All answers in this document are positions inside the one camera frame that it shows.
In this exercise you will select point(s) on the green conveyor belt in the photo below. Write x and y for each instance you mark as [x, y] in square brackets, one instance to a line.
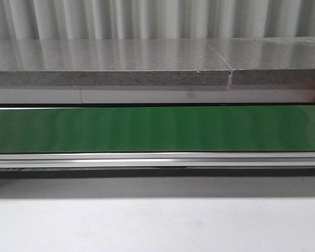
[149, 129]

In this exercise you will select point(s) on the grey stone countertop slab left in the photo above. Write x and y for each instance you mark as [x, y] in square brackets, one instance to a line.
[101, 63]

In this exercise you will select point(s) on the grey stone countertop slab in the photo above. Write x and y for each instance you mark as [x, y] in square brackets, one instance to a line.
[101, 63]
[268, 61]

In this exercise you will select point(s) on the grey stone countertop slab right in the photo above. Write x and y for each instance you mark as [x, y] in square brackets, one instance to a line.
[268, 61]

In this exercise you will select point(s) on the grey pleated curtain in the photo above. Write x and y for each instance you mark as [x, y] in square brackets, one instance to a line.
[155, 19]

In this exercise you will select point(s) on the aluminium conveyor frame rail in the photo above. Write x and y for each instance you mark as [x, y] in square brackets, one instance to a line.
[155, 160]

